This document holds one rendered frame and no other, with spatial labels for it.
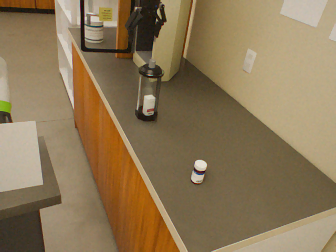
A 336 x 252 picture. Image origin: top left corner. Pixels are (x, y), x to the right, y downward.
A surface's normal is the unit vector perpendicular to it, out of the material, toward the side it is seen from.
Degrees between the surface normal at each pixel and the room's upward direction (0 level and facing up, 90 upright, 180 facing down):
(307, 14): 90
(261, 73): 90
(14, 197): 0
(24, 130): 90
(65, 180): 0
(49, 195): 0
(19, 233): 90
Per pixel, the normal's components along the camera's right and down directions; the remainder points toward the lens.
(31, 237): 0.47, 0.54
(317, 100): -0.90, 0.12
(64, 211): 0.14, -0.83
